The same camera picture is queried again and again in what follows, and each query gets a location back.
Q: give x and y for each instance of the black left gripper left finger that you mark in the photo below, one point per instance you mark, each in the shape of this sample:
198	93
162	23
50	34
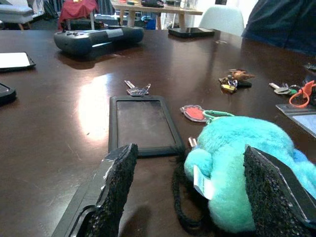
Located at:
108	192

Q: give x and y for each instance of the black rugged case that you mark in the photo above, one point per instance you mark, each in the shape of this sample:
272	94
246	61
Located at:
6	92

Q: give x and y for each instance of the black smartphone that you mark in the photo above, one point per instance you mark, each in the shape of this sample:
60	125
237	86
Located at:
190	31

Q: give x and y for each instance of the light wooden table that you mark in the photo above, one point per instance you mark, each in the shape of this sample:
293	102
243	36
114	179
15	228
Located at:
153	10

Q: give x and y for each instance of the keys with orange loop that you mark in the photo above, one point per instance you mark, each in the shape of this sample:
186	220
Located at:
296	92

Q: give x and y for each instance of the silver key with clear tag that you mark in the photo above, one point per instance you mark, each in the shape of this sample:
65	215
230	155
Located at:
137	89

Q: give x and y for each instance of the white-screen tablet in black case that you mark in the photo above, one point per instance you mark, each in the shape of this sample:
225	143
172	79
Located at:
14	60

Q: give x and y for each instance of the key bunch with brown figure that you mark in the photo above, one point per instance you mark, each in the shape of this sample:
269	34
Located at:
234	81

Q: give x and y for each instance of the clear card holder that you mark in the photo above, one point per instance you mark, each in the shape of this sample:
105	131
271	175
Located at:
300	118

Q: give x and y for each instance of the black phone case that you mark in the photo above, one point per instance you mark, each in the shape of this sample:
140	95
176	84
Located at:
145	123

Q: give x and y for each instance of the teal carabiner clip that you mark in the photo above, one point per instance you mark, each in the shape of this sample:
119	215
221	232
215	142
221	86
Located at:
217	114

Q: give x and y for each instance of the white plastic chair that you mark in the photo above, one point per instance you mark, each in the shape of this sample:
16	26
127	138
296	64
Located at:
222	18

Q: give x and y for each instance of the dark grey handheld game console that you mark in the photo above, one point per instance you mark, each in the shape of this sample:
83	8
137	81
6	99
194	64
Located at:
96	38

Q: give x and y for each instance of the red cloth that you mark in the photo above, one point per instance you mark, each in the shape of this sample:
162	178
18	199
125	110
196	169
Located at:
79	10

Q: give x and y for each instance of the person in dark blue clothing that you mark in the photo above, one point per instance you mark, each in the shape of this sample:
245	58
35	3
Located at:
284	22

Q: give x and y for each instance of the grey sofa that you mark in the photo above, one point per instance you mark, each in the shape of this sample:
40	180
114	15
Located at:
14	13

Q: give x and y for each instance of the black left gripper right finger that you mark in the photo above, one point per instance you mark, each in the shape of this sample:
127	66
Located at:
269	195

